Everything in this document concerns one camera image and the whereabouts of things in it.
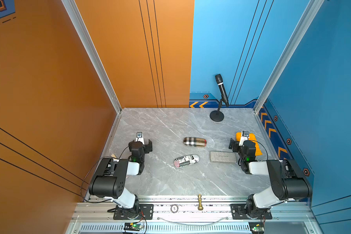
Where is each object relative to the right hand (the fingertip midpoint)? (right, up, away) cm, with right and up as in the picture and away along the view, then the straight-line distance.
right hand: (239, 139), depth 94 cm
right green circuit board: (-1, -40, -23) cm, 47 cm away
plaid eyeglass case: (-29, -2, +2) cm, 29 cm away
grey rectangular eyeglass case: (-12, -10, -5) cm, 17 cm away
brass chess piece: (-29, -33, -21) cm, 48 cm away
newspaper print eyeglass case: (-38, -13, -7) cm, 41 cm away
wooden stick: (-82, -11, -1) cm, 83 cm away
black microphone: (-12, +38, +2) cm, 40 cm away
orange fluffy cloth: (+11, +1, +5) cm, 12 cm away
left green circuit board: (-62, -40, -24) cm, 77 cm away
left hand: (-64, 0, +1) cm, 64 cm away
